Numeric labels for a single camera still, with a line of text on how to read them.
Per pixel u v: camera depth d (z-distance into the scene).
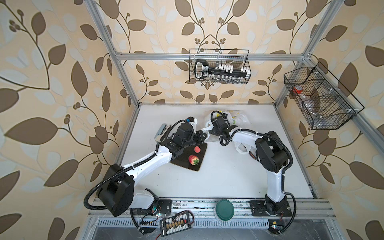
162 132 1.02
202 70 0.85
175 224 0.68
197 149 0.91
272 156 0.52
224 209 0.66
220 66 0.82
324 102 0.73
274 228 0.71
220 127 0.78
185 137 0.63
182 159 0.91
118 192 0.41
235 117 0.97
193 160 0.85
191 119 0.75
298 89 0.88
